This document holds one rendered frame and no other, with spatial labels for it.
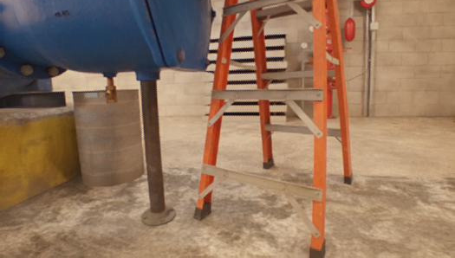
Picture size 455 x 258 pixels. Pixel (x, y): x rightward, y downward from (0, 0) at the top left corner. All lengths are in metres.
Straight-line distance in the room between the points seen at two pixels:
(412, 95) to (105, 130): 4.28
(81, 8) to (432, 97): 4.60
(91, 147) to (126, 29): 0.81
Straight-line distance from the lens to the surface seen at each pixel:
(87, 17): 0.76
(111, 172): 1.38
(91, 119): 1.34
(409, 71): 4.51
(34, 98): 1.96
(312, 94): 0.72
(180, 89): 4.33
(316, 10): 0.80
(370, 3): 4.24
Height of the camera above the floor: 0.51
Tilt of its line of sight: 7 degrees down
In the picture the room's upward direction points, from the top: 1 degrees counter-clockwise
